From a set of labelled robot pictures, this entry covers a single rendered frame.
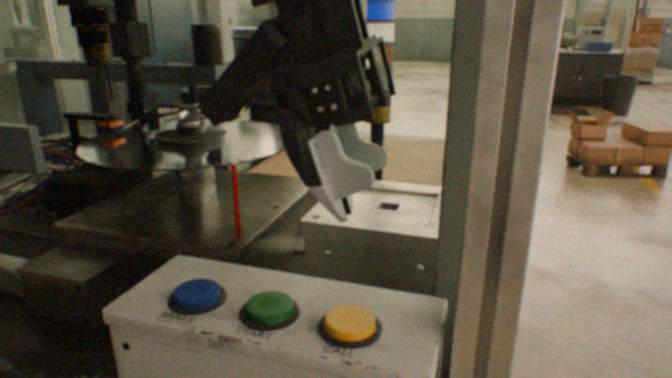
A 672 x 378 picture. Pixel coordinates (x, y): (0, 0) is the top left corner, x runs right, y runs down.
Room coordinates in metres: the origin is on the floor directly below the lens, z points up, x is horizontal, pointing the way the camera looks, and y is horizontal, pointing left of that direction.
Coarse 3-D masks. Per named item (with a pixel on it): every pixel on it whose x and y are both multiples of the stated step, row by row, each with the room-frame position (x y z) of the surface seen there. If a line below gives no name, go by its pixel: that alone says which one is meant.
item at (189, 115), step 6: (162, 108) 0.76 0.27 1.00; (168, 108) 0.76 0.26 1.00; (174, 108) 0.76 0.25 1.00; (180, 108) 0.75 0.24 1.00; (186, 108) 0.74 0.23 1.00; (192, 108) 0.75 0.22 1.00; (180, 114) 0.71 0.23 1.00; (186, 114) 0.73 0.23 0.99; (192, 114) 0.75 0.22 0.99; (198, 114) 0.76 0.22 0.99; (186, 120) 0.74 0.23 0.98; (192, 120) 0.75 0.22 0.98; (198, 120) 0.76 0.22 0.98
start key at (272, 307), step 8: (256, 296) 0.36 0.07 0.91; (264, 296) 0.36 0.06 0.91; (272, 296) 0.36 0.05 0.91; (280, 296) 0.36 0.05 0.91; (288, 296) 0.36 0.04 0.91; (248, 304) 0.35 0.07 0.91; (256, 304) 0.35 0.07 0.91; (264, 304) 0.35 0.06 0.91; (272, 304) 0.35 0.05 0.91; (280, 304) 0.35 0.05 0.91; (288, 304) 0.35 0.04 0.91; (248, 312) 0.34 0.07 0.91; (256, 312) 0.34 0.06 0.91; (264, 312) 0.34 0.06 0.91; (272, 312) 0.34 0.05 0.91; (280, 312) 0.34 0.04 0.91; (288, 312) 0.34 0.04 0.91; (256, 320) 0.33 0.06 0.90; (264, 320) 0.33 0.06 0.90; (272, 320) 0.33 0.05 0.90; (280, 320) 0.33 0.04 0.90
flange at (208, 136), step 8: (176, 128) 0.74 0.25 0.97; (184, 128) 0.74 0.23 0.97; (192, 128) 0.74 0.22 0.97; (200, 128) 0.75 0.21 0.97; (208, 128) 0.79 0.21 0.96; (216, 128) 0.79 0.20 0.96; (160, 136) 0.74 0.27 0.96; (168, 136) 0.73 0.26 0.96; (176, 136) 0.73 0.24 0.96; (184, 136) 0.73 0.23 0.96; (192, 136) 0.73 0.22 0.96; (200, 136) 0.73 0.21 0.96; (208, 136) 0.73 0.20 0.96; (216, 136) 0.74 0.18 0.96; (224, 136) 0.75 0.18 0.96; (160, 144) 0.72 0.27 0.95; (168, 144) 0.71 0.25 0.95; (176, 144) 0.70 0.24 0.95; (184, 144) 0.70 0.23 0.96; (192, 144) 0.71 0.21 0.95; (200, 144) 0.71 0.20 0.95; (208, 144) 0.72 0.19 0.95
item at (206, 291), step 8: (192, 280) 0.39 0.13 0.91; (200, 280) 0.39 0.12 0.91; (208, 280) 0.39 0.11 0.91; (176, 288) 0.37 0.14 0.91; (184, 288) 0.37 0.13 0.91; (192, 288) 0.37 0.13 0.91; (200, 288) 0.37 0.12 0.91; (208, 288) 0.37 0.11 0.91; (216, 288) 0.37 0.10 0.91; (176, 296) 0.36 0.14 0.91; (184, 296) 0.36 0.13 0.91; (192, 296) 0.36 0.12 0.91; (200, 296) 0.36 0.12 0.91; (208, 296) 0.36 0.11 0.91; (216, 296) 0.36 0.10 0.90; (176, 304) 0.36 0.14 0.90; (184, 304) 0.35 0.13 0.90; (192, 304) 0.35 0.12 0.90; (200, 304) 0.35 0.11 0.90; (208, 304) 0.36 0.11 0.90
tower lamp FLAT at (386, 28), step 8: (368, 24) 0.80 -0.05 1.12; (376, 24) 0.79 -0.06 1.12; (384, 24) 0.79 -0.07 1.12; (392, 24) 0.80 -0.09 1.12; (368, 32) 0.80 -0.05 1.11; (376, 32) 0.79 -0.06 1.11; (384, 32) 0.79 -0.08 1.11; (392, 32) 0.80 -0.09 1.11; (384, 40) 0.79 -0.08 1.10; (392, 40) 0.80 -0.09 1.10
